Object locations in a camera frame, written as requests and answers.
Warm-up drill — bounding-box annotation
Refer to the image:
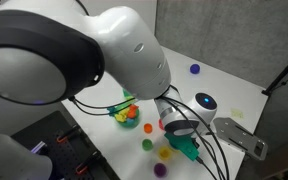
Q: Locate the red stacking cup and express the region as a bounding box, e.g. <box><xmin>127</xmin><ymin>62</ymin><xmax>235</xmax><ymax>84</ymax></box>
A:
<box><xmin>157</xmin><ymin>118</ymin><xmax>166</xmax><ymax>131</ymax></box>

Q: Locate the small orange stacking cup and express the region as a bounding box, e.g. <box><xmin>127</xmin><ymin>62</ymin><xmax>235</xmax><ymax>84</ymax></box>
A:
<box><xmin>143</xmin><ymin>122</ymin><xmax>154</xmax><ymax>135</ymax></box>

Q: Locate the green stacking cup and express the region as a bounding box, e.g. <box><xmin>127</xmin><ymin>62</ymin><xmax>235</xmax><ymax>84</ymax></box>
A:
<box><xmin>141</xmin><ymin>138</ymin><xmax>154</xmax><ymax>152</ymax></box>

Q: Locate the yellow stacking cup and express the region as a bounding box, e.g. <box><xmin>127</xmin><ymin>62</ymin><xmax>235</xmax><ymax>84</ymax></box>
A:
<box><xmin>157</xmin><ymin>145</ymin><xmax>174</xmax><ymax>161</ymax></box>

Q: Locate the purple stacking cup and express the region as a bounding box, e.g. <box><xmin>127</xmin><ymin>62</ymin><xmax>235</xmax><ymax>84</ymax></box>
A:
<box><xmin>153</xmin><ymin>162</ymin><xmax>168</xmax><ymax>178</ymax></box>

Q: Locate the orange toy block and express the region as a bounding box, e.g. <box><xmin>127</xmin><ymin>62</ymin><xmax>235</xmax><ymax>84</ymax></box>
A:
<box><xmin>127</xmin><ymin>104</ymin><xmax>140</xmax><ymax>120</ymax></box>

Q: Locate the yellow toy block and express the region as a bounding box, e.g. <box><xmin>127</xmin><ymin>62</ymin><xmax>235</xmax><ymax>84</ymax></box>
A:
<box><xmin>114</xmin><ymin>108</ymin><xmax>130</xmax><ymax>123</ymax></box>

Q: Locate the green plastic bowl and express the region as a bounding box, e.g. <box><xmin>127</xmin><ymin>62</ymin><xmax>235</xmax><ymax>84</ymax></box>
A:
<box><xmin>114</xmin><ymin>104</ymin><xmax>141</xmax><ymax>130</ymax></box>

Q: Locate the teal star toy block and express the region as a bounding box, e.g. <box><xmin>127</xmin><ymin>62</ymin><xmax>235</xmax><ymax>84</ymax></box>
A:
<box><xmin>106</xmin><ymin>103</ymin><xmax>121</xmax><ymax>116</ymax></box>

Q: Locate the purple-blue ball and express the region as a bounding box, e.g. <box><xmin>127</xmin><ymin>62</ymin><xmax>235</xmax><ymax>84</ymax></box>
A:
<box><xmin>189</xmin><ymin>63</ymin><xmax>201</xmax><ymax>75</ymax></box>

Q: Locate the orange black clamp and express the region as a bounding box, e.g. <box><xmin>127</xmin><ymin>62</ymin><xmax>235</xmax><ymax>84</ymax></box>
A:
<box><xmin>75</xmin><ymin>150</ymin><xmax>102</xmax><ymax>176</ymax></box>
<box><xmin>56</xmin><ymin>124</ymin><xmax>82</xmax><ymax>145</ymax></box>

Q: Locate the black perforated breadboard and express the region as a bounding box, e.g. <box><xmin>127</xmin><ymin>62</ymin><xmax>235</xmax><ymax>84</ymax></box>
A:
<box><xmin>11</xmin><ymin>110</ymin><xmax>120</xmax><ymax>180</ymax></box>

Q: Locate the grey metal plate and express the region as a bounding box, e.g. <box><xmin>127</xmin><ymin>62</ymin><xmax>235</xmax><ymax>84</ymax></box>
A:
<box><xmin>212</xmin><ymin>117</ymin><xmax>269</xmax><ymax>162</ymax></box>

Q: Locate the black vertical pole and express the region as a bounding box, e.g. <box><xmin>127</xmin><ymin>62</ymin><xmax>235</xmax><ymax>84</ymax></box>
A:
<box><xmin>261</xmin><ymin>47</ymin><xmax>288</xmax><ymax>97</ymax></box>

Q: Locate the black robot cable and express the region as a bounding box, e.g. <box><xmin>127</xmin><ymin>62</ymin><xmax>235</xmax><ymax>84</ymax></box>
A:
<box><xmin>67</xmin><ymin>95</ymin><xmax>140</xmax><ymax>117</ymax></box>
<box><xmin>157</xmin><ymin>84</ymin><xmax>231</xmax><ymax>180</ymax></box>

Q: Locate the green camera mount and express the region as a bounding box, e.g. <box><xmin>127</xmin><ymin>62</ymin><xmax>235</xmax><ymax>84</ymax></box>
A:
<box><xmin>163</xmin><ymin>131</ymin><xmax>200</xmax><ymax>162</ymax></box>

